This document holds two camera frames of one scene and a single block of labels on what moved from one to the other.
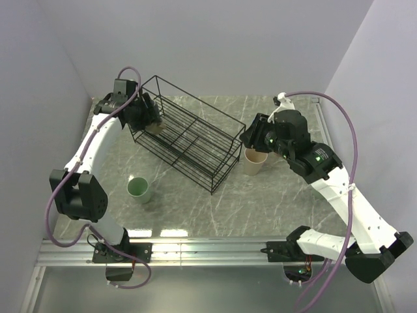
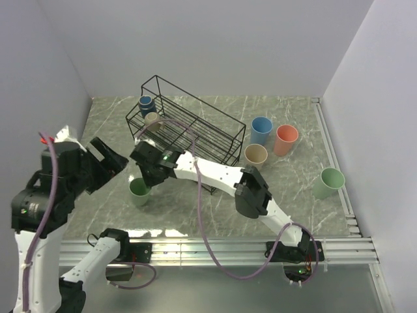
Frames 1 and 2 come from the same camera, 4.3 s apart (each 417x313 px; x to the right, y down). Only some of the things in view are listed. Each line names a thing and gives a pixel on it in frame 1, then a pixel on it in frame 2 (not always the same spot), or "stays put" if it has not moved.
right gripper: [252, 136] → [150, 182]
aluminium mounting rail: [190, 252] stays put
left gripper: [150, 114] → [113, 162]
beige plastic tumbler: [254, 161] stays put
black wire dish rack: [197, 139] stays put
